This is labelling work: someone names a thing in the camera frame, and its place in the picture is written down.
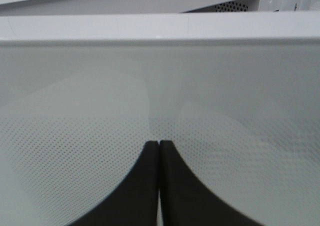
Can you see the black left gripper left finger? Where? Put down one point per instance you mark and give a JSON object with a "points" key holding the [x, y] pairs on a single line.
{"points": [[134, 202]]}

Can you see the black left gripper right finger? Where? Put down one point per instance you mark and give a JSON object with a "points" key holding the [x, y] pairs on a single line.
{"points": [[186, 201]]}

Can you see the white microwave door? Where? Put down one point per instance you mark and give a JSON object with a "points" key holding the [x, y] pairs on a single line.
{"points": [[237, 93]]}

